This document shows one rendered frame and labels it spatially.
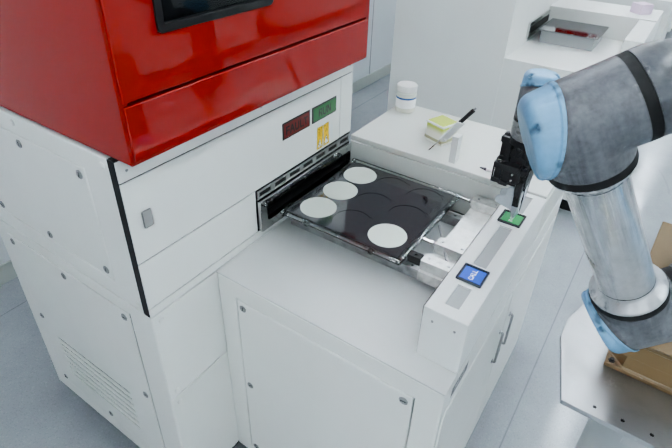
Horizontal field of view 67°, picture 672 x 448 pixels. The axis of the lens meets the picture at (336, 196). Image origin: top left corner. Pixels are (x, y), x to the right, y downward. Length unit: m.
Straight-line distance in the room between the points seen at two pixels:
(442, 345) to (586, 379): 0.31
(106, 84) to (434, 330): 0.76
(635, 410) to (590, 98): 0.71
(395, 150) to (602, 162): 0.96
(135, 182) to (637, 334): 0.92
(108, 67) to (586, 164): 0.72
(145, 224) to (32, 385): 1.36
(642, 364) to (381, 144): 0.89
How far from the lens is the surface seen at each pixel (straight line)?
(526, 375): 2.29
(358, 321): 1.20
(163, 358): 1.36
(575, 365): 1.24
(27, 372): 2.42
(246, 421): 1.76
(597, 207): 0.78
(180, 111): 1.02
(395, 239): 1.31
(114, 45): 0.91
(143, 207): 1.10
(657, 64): 0.70
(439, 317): 1.05
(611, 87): 0.69
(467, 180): 1.52
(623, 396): 1.23
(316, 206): 1.41
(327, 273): 1.31
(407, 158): 1.58
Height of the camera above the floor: 1.69
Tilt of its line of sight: 33 degrees down
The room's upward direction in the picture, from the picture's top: 2 degrees clockwise
